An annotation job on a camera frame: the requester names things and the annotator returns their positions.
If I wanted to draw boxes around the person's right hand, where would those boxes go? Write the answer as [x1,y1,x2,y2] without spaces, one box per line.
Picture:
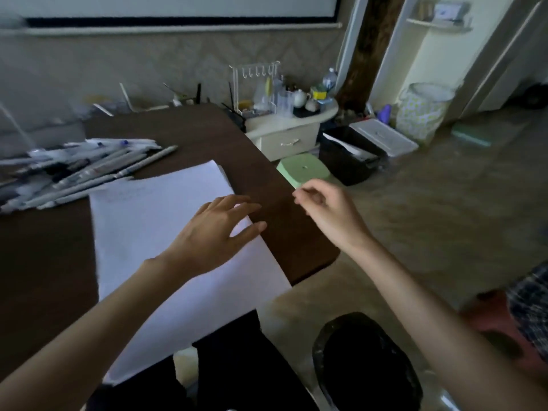
[292,178,373,253]

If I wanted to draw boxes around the person's left hand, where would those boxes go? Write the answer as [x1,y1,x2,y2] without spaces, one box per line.
[164,194,268,280]

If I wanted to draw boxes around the stack of white paper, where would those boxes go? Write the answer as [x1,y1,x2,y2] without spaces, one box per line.
[88,160,293,386]

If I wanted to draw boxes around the pile of pens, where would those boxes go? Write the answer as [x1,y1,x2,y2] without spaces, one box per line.
[0,138,179,215]

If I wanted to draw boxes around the person's left forearm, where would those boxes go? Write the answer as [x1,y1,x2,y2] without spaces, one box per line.
[0,251,189,411]

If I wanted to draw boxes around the person's right forearm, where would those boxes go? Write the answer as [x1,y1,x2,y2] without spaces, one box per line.
[345,234,548,411]

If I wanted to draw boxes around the person's black trousers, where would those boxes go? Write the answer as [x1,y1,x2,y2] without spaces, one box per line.
[85,310,320,411]

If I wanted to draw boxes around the black bag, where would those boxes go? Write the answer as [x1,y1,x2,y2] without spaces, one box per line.
[318,125,388,188]

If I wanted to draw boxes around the green plastic stool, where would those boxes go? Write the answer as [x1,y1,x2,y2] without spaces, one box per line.
[276,152,331,190]

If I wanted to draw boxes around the black router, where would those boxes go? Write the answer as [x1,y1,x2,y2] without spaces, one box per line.
[195,82,248,133]

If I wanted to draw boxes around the clear plastic measuring jug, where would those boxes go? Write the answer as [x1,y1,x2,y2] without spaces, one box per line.
[276,87,295,119]

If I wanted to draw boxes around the patterned laundry basket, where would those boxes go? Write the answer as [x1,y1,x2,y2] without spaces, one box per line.
[394,82,456,146]

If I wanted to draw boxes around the clear plastic bottle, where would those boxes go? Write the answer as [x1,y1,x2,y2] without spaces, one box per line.
[321,67,339,99]

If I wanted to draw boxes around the black waste bin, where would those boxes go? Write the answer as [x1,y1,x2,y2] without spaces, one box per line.
[311,312,425,411]

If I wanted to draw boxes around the green flat mat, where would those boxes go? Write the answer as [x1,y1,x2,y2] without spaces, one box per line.
[452,119,504,147]

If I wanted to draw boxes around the red plastic stool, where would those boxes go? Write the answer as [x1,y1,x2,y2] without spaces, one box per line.
[460,291,548,377]

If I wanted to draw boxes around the translucent plastic container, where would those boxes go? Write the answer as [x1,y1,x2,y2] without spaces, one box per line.
[421,370,463,411]

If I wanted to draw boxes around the plaid cloth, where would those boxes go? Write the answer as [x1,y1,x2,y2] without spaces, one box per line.
[505,261,548,362]

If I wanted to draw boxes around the white projector screen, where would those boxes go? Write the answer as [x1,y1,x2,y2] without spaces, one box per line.
[0,0,343,37]

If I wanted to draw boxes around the white wire hook rack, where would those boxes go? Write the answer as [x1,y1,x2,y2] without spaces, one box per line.
[228,60,282,118]

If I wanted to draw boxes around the white wall shelf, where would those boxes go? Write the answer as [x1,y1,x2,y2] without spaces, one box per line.
[405,0,474,34]

